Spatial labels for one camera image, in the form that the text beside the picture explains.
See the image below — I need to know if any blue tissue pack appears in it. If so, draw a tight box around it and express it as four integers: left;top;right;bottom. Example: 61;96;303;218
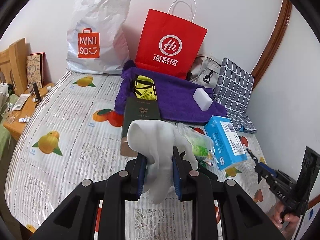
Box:
204;116;247;171

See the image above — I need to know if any clear glass cup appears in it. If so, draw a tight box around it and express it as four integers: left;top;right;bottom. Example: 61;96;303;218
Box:
1;102;15;124

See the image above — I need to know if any grey backpack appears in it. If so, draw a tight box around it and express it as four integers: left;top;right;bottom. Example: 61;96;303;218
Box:
186;54;221;89

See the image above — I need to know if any white Miniso plastic bag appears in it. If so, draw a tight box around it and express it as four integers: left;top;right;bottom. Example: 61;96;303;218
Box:
66;0;131;75

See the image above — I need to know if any wooden bed headboard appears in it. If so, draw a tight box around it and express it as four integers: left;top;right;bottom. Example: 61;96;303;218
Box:
0;38;27;96

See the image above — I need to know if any white sponge block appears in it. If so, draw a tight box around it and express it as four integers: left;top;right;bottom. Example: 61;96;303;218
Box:
193;88;213;111

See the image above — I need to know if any green snack packet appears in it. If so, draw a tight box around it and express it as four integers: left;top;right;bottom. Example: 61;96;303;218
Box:
196;153;217;173

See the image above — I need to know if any purple towel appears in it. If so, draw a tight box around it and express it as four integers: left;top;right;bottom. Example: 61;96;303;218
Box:
114;60;227;124

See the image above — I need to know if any wooden bedside table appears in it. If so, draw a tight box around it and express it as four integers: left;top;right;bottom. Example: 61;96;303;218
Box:
3;82;55;142

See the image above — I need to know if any brown wooden door frame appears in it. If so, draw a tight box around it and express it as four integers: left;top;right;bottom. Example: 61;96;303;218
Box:
252;0;292;89

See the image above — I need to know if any yellow black pouch bag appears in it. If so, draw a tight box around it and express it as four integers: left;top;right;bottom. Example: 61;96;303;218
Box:
132;75;157;101

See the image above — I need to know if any green tissue packet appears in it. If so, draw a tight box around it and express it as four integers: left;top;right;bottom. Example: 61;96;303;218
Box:
188;137;212;159

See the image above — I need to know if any small white tube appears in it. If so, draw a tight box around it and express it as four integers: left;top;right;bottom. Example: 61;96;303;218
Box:
18;117;31;123

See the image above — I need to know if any clear foam net sleeve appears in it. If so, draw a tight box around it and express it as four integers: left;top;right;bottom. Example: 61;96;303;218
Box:
177;123;214;154

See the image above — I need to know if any white flat packet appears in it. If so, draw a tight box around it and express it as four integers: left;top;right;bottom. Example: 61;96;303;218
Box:
12;93;30;111

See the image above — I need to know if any red paper shopping bag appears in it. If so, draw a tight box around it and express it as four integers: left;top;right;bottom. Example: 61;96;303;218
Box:
135;0;207;79

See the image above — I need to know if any person's right hand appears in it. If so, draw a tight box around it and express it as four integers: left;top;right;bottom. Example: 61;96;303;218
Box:
270;202;300;239

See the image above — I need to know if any grey checked cushion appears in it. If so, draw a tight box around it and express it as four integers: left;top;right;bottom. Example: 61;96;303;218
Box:
214;57;257;134

